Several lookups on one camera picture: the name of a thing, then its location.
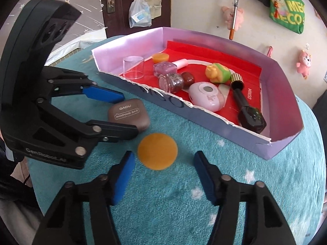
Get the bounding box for pink plush pig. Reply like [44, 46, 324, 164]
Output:
[221, 6, 244, 30]

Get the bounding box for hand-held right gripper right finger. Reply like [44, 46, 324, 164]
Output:
[193, 151, 294, 245]

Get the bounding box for glitter nail polish bottle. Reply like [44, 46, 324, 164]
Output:
[158, 72, 195, 94]

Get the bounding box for pink nail polish bottle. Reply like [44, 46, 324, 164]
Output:
[153, 59, 189, 77]

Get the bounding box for white plastic bag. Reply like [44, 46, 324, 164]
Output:
[128, 0, 152, 28]

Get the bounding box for small pink plush toy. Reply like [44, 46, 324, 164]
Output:
[296, 50, 313, 78]

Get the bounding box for brown eyeshadow case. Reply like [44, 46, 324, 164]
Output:
[107, 98, 151, 132]

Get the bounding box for pink rounded pocket device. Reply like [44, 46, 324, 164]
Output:
[188, 82, 226, 112]

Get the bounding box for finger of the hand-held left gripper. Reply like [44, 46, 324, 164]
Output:
[37, 99, 140, 156]
[42, 66, 125, 104]

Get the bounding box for green yellow toy figure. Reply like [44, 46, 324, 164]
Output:
[206, 63, 231, 83]

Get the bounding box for clear glass cup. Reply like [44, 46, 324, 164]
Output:
[123, 56, 144, 80]

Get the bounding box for black nail polish bottle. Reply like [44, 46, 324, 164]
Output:
[232, 85, 267, 134]

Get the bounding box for dark clothing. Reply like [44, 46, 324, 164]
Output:
[0, 176, 44, 235]

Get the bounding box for brown wooden door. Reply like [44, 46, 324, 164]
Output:
[99, 0, 173, 38]

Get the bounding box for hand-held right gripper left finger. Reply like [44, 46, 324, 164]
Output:
[36, 150, 136, 245]

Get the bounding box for green tote bag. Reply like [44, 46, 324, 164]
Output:
[269, 0, 307, 35]

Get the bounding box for grey starry wall sheet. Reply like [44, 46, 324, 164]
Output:
[5, 0, 106, 64]

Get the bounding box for gold studded cap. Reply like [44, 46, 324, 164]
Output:
[230, 73, 245, 88]

